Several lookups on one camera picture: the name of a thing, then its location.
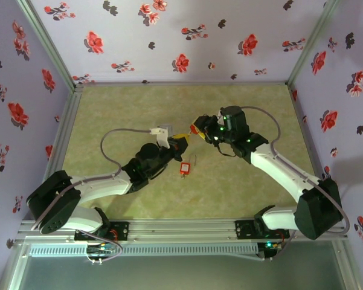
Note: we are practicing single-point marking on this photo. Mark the small metal key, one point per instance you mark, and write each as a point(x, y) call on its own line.
point(189, 133)

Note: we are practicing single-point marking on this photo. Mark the red padlock shackle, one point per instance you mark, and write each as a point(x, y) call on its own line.
point(184, 168)
point(194, 130)

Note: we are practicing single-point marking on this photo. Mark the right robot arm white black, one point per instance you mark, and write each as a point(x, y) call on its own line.
point(278, 172)

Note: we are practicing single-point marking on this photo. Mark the red padlock open shackle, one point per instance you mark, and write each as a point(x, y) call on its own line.
point(184, 168)

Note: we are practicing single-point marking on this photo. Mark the small circuit board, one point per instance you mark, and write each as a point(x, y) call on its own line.
point(101, 249)
point(273, 246)

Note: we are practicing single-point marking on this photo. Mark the grey metal sheet panel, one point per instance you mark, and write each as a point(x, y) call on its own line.
point(169, 275)

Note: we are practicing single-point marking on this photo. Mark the thin aluminium rail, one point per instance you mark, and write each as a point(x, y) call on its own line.
point(184, 82)

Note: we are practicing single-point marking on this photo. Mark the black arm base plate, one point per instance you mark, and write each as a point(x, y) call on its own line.
point(122, 231)
point(244, 229)

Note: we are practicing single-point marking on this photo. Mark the long aluminium frame rail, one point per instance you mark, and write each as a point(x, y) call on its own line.
point(181, 231)

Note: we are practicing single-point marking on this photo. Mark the aluminium side rail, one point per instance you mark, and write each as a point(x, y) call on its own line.
point(311, 145)
point(63, 139)

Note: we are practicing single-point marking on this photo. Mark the aluminium corner post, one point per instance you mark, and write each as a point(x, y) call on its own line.
point(45, 42)
point(314, 39)

